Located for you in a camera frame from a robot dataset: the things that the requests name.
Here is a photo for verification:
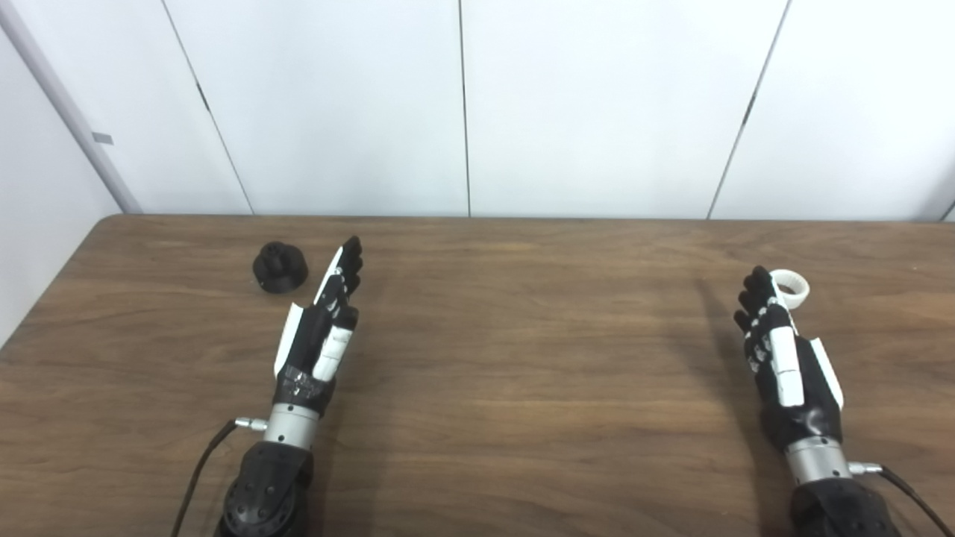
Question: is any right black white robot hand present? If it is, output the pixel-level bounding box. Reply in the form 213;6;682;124
733;266;845;452

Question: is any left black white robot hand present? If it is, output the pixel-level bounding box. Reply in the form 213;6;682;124
273;236;364;418

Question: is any round black plastic part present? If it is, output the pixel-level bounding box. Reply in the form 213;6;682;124
252;241;310;294

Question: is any white plastic ring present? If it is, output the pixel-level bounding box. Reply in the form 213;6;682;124
769;269;812;310

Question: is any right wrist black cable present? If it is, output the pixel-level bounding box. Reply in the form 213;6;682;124
849;461;955;537

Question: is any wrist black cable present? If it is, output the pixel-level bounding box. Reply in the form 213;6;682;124
849;461;955;537
170;418;268;537

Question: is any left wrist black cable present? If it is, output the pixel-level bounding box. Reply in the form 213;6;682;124
170;418;268;537

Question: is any grey wall corner post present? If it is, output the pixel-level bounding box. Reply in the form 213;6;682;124
0;0;143;215

